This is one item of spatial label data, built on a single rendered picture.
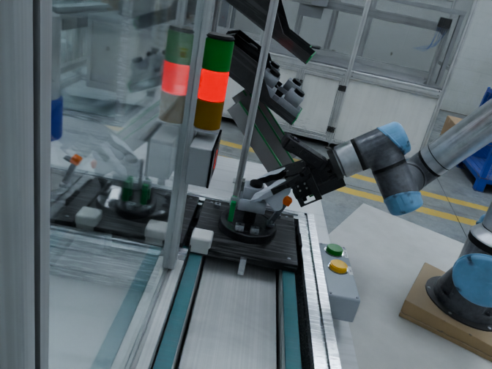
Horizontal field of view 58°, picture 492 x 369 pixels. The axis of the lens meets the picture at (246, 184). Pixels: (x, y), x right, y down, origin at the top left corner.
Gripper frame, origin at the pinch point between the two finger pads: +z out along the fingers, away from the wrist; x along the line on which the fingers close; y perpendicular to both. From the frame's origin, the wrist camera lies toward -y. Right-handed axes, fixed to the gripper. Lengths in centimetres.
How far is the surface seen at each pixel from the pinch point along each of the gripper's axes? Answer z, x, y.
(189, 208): 17.8, 4.7, -0.2
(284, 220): -1.8, 7.7, 14.2
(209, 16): -10.9, -20.5, -37.4
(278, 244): -0.3, -4.5, 13.2
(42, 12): -12, -76, -39
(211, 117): -4.0, -21.2, -23.0
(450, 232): -78, 233, 190
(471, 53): -320, 801, 223
